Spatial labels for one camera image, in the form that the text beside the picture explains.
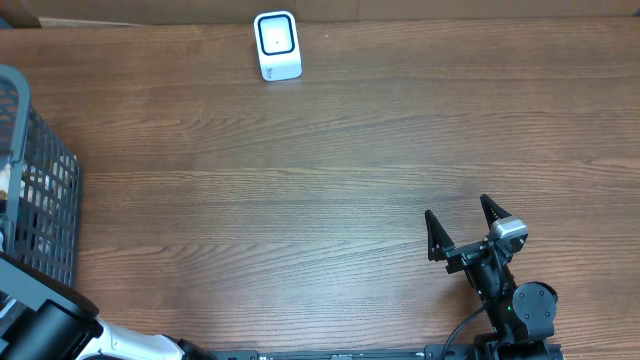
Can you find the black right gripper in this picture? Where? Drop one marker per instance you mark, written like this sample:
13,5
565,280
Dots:
442,248

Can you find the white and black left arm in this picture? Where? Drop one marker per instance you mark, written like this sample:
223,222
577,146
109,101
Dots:
60,323

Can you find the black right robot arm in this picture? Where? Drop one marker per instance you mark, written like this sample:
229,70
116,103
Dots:
521,316

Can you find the white barcode scanner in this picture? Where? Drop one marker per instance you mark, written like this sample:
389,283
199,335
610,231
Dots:
278,46

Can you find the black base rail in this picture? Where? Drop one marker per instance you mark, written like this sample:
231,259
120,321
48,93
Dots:
325,355

